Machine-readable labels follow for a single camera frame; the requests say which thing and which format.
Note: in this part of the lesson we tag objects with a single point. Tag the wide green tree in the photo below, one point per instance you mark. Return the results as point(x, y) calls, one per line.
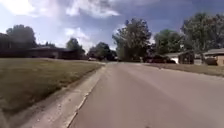
point(203, 31)

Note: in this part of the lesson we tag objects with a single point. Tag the dry grass verge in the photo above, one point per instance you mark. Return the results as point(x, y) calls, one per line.
point(196, 69)

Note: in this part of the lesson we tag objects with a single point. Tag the low dark brown building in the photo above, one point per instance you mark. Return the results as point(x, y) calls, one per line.
point(50, 52)

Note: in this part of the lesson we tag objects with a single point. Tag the group of dark trees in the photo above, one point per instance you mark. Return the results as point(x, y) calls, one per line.
point(20, 38)

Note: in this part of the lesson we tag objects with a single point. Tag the large grass lawn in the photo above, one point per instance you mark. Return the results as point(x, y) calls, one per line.
point(33, 80)

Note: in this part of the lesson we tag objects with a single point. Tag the dark vehicle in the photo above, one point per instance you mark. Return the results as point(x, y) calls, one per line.
point(160, 60)

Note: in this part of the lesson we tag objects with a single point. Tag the green leafy tree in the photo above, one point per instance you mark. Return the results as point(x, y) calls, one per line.
point(168, 41)

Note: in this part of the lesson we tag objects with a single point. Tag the brown brick building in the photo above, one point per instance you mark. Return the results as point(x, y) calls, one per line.
point(215, 57)

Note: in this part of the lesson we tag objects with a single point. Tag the wide concrete kerb gutter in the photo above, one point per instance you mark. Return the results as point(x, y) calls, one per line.
point(60, 108)

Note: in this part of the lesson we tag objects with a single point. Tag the small pale building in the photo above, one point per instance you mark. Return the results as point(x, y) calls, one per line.
point(183, 57)

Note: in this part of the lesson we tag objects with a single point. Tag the grey asphalt road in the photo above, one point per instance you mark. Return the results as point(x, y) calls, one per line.
point(150, 100)

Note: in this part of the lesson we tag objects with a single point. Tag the dark rounded tree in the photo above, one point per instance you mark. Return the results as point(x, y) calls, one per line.
point(100, 51)

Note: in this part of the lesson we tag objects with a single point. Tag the tall ragged tree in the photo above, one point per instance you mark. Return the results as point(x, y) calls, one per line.
point(133, 40)

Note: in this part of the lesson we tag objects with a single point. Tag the small dark tree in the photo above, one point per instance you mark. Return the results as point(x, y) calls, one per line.
point(74, 45)

